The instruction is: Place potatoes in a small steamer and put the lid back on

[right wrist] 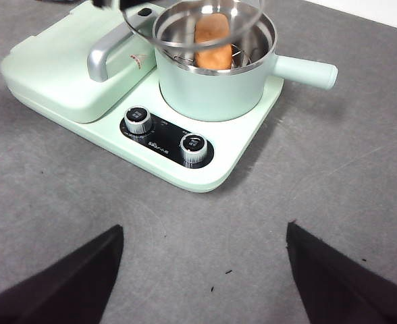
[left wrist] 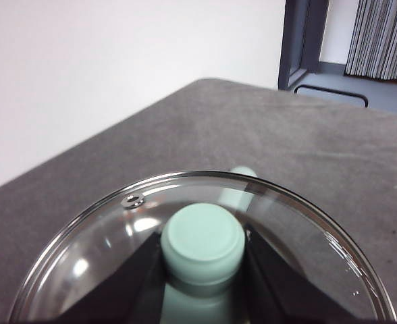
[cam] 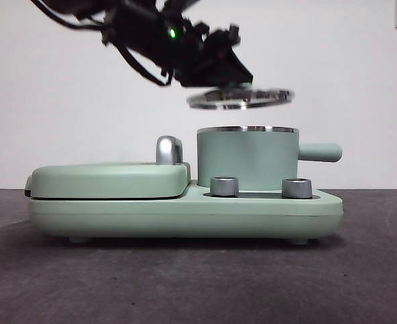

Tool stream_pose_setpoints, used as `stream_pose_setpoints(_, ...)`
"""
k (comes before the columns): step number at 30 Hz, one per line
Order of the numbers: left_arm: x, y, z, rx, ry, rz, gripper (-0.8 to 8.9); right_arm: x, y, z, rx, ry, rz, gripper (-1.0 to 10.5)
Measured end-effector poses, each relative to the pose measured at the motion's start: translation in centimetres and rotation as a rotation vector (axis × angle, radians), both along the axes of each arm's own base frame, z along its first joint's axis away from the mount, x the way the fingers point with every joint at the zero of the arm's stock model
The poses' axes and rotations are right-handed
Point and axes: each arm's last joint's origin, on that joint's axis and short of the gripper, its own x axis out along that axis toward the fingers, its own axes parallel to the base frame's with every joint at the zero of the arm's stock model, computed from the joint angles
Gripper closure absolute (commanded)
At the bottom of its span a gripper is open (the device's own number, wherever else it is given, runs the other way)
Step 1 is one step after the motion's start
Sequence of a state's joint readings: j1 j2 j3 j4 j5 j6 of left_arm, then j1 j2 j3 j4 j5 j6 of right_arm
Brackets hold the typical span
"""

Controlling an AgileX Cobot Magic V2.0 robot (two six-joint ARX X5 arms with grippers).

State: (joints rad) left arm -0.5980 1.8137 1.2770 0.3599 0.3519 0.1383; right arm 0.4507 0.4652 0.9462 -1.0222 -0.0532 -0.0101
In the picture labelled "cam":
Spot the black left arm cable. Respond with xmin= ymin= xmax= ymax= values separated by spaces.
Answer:
xmin=116 ymin=43 xmax=174 ymax=88
xmin=29 ymin=0 xmax=105 ymax=32

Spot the mint green breakfast machine base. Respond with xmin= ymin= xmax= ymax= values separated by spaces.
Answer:
xmin=28 ymin=180 xmax=345 ymax=245

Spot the mint green steamer pot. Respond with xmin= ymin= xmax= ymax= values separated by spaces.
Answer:
xmin=196 ymin=125 xmax=343 ymax=189

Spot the mint green hinged griddle lid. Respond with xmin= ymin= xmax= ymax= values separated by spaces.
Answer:
xmin=25 ymin=161 xmax=192 ymax=200

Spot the silver control knob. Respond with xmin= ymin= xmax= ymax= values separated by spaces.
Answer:
xmin=282 ymin=178 xmax=313 ymax=199
xmin=210 ymin=176 xmax=239 ymax=196

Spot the chrome griddle lid handle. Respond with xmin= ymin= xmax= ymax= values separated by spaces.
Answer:
xmin=156 ymin=135 xmax=185 ymax=166

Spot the glass lid with green knob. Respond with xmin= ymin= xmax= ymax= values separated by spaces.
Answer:
xmin=186 ymin=86 xmax=294 ymax=111

